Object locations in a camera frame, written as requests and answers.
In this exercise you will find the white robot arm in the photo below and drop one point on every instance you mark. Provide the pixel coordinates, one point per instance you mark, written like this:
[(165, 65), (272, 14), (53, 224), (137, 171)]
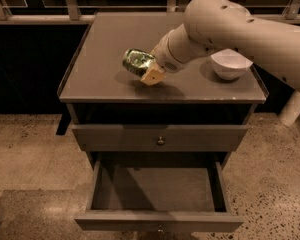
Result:
[(213, 25)]

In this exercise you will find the white pipe post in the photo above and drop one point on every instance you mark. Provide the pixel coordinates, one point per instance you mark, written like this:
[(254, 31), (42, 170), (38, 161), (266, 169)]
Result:
[(291, 110)]

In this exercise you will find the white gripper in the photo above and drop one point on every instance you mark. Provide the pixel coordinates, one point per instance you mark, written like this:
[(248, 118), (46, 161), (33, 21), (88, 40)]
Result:
[(163, 58)]

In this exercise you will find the closed grey top drawer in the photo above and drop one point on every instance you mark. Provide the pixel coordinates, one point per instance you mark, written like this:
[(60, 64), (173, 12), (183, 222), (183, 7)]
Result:
[(143, 138)]

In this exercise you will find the green soda can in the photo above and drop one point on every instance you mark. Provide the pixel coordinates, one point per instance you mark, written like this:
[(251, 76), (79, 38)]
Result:
[(137, 61)]

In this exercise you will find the grey drawer cabinet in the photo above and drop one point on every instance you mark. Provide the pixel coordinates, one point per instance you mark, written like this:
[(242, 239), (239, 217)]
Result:
[(97, 89)]

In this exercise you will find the white ceramic bowl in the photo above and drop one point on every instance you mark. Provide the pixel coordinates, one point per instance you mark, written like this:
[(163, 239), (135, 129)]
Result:
[(229, 64)]

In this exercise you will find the brass top drawer knob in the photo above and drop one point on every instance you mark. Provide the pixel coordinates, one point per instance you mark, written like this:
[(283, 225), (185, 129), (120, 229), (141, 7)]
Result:
[(160, 141)]

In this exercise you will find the open grey middle drawer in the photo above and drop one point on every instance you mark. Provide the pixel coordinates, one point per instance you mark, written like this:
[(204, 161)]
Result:
[(181, 191)]

